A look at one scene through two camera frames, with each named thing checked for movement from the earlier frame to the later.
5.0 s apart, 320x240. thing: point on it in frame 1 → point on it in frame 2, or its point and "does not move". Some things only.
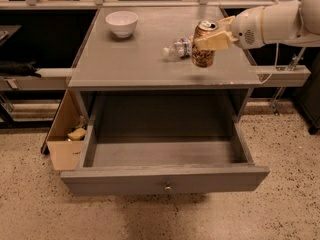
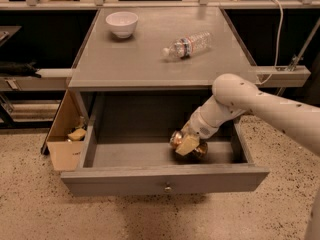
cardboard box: [66, 137] does not move
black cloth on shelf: [16, 68] does not move
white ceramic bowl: [123, 22] does not move
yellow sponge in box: [77, 134] does not move
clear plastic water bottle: [183, 48] does not move
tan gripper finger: [217, 41] → [188, 143]
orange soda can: [204, 57] → [198, 154]
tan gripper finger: [225, 23] → [186, 129]
